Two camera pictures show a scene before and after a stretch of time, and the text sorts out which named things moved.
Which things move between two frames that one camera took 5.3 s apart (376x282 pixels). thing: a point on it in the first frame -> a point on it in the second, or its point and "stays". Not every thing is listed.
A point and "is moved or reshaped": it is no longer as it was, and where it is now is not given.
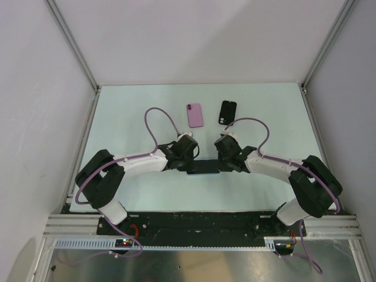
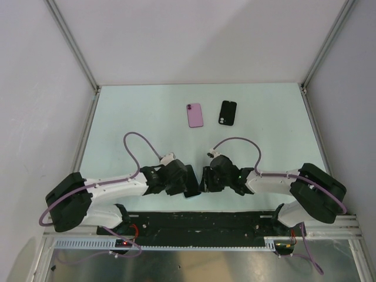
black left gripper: (181, 168) -> (180, 188)
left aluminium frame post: (57, 15) stays
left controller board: (123, 242) stays
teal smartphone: (205, 167) is moved or reshaped
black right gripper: (221, 168) -> (207, 175)
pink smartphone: (194, 116) stays
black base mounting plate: (200, 226) stays
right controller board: (284, 247) stays
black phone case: (227, 112) stays
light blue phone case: (204, 174) is moved or reshaped
